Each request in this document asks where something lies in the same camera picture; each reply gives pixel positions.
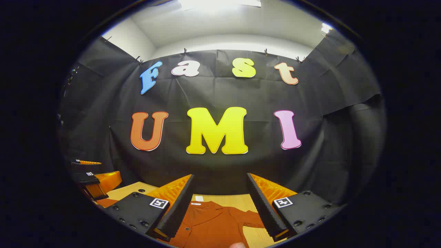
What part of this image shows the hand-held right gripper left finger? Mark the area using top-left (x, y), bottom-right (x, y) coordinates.
top-left (103, 174), bottom-right (195, 242)

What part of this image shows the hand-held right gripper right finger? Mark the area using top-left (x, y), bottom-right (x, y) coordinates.
top-left (246, 173), bottom-right (342, 242)

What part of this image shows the orange button-up garment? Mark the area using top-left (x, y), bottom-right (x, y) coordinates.
top-left (96, 196), bottom-right (267, 248)

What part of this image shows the large ceiling light panel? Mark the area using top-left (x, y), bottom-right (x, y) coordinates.
top-left (179, 0), bottom-right (262, 11)

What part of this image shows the black backdrop cloth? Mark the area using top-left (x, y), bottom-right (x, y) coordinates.
top-left (59, 29), bottom-right (386, 207)

